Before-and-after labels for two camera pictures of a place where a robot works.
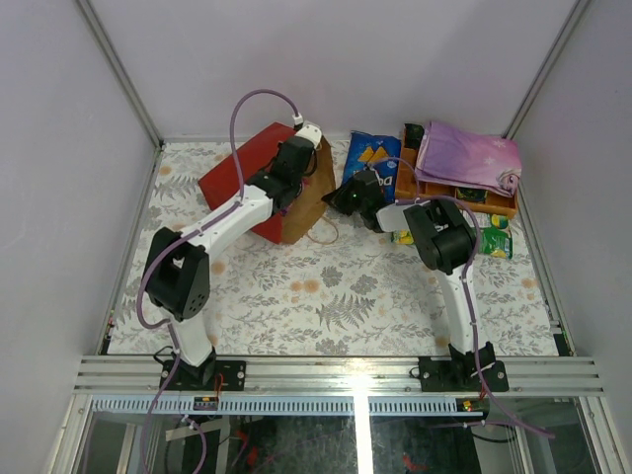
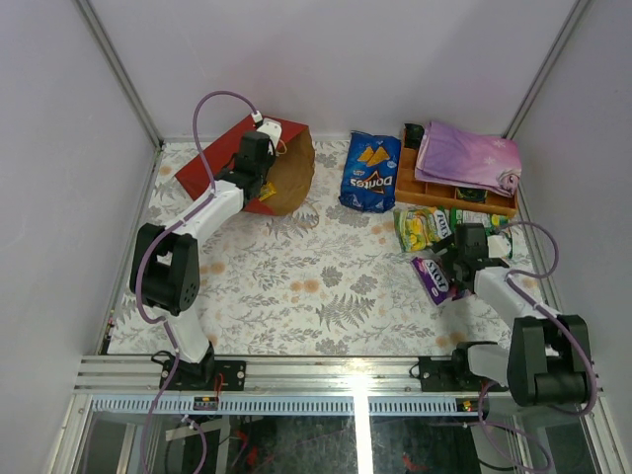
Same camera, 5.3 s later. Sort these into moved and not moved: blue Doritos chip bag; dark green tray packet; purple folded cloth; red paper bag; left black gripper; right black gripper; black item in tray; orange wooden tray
Moved: right black gripper; red paper bag; left black gripper
Not moved: purple folded cloth; blue Doritos chip bag; black item in tray; dark green tray packet; orange wooden tray
